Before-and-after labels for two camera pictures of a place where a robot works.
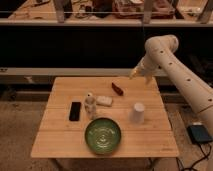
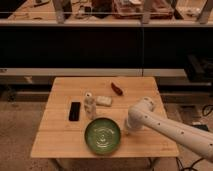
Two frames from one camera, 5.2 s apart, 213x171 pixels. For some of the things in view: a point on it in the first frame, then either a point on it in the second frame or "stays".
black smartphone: (75, 112) stays
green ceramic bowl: (103, 135) stays
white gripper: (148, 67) to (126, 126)
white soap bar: (104, 100) stays
